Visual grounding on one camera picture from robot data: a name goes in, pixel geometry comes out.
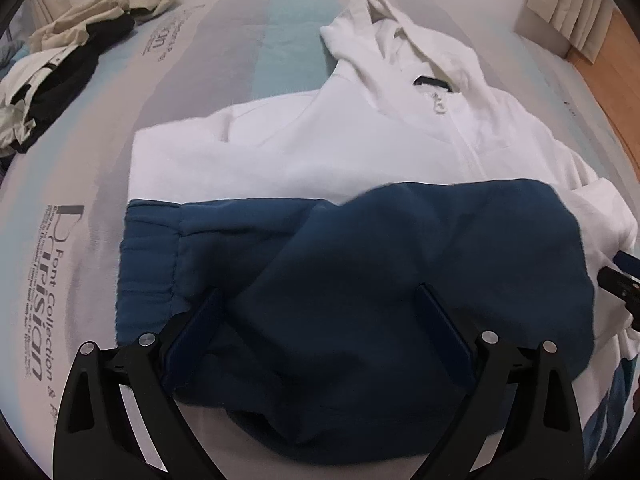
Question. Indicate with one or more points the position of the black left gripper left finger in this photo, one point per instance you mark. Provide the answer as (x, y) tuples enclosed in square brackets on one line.
[(118, 418)]

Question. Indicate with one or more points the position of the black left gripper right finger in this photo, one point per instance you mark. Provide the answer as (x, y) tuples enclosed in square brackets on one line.
[(519, 417)]

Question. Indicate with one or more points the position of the white and blue hoodie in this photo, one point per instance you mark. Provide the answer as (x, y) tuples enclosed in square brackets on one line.
[(325, 241)]

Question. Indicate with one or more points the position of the pile of clothes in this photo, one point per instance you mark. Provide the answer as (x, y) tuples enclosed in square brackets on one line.
[(62, 58)]

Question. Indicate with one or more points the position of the beige curtain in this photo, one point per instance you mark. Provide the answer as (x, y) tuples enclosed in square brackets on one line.
[(583, 23)]

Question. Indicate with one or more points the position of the striped bed sheet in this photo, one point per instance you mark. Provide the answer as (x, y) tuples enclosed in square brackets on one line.
[(193, 61)]

